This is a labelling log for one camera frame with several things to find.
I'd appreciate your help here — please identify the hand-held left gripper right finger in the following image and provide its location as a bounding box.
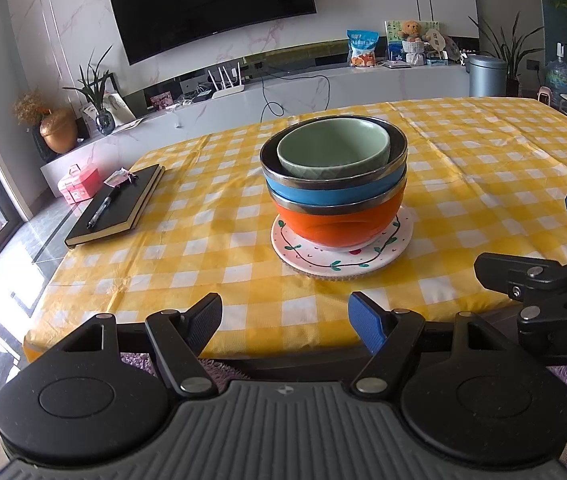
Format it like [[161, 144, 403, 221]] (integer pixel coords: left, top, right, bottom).
[[348, 291, 519, 395]]

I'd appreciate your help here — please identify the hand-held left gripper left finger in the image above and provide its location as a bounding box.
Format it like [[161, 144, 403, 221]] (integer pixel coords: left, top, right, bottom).
[[53, 292, 223, 397]]

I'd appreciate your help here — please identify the clear glass patterned plate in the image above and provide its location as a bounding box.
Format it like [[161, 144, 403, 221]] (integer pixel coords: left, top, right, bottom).
[[283, 260, 399, 280]]

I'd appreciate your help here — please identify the white painted ceramic plate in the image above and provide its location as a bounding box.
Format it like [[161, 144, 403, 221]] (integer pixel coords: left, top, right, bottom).
[[270, 209, 413, 276]]

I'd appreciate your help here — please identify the orange steel-lined bowl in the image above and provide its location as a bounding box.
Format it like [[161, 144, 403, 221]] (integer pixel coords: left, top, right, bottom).
[[270, 180, 407, 248]]

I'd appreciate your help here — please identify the blue steel-lined bowl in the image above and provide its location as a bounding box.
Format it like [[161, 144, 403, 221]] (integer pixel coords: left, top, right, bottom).
[[259, 116, 408, 207]]

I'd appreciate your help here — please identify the green ceramic bowl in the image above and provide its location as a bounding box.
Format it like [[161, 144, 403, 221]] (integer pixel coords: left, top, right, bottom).
[[276, 119, 391, 182]]

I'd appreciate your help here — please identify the yellow checked tablecloth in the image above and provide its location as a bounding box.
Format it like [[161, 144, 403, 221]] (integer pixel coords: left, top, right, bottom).
[[23, 97, 567, 361]]

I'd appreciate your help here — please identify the blue water dispenser bottle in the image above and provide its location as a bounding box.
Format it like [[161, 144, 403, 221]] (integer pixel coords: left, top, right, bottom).
[[546, 42, 567, 92]]

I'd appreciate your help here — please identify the black notebook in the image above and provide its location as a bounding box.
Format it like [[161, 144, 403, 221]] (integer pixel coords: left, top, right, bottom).
[[64, 164, 165, 248]]

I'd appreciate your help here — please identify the black pen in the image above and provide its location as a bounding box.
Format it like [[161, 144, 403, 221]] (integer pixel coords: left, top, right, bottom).
[[86, 187, 123, 230]]

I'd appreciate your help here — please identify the grey metal trash can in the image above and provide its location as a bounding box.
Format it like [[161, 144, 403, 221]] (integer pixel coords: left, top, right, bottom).
[[465, 55, 507, 98]]

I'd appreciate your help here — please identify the purple candy wrapper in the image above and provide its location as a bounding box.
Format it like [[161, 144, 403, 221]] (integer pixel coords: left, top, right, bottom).
[[106, 170, 139, 188]]

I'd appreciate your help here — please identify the tall potted snake plant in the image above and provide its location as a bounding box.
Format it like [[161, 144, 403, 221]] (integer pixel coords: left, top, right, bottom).
[[468, 12, 544, 97]]

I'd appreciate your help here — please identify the pink gift box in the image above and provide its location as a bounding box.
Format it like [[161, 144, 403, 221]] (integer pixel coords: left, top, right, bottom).
[[58, 166, 101, 204]]

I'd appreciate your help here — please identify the white tv cabinet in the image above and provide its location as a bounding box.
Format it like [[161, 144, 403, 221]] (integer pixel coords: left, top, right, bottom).
[[40, 62, 479, 163]]

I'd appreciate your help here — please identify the round hand fan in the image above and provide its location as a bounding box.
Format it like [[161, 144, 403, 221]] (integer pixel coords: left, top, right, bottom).
[[423, 29, 449, 51]]

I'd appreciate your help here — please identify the green plant in glass vase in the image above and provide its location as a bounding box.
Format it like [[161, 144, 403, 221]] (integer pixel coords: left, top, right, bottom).
[[63, 45, 119, 136]]

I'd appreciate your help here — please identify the white bouquet basket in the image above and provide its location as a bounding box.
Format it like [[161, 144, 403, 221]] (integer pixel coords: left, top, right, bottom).
[[402, 39, 425, 65]]

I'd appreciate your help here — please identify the white sketch picture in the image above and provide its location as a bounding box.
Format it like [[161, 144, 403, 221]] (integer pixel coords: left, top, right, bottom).
[[106, 92, 139, 126]]

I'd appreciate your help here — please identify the white wifi router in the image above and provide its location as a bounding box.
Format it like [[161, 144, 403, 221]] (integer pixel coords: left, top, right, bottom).
[[208, 64, 246, 99]]

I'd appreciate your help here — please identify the copper round vase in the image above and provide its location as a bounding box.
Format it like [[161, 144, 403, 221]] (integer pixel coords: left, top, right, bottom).
[[39, 108, 79, 155]]

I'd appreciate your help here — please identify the brown teddy bear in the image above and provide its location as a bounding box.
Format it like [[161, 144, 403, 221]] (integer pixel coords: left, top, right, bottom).
[[398, 20, 423, 42]]

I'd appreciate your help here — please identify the blue snack bag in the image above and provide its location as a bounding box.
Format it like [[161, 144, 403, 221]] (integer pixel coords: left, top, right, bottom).
[[347, 30, 379, 67]]

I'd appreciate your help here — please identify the teddy bear in basket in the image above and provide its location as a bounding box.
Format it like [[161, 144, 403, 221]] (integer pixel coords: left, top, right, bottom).
[[385, 20, 439, 58]]

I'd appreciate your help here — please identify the dried flower bunch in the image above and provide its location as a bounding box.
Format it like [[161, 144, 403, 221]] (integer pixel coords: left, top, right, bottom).
[[13, 91, 51, 126]]

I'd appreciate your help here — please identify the black flat television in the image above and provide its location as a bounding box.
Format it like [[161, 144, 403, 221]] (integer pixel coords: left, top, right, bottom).
[[104, 0, 317, 65]]

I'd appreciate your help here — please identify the black power cable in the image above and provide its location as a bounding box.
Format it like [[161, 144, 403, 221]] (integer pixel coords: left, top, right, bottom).
[[260, 74, 331, 122]]

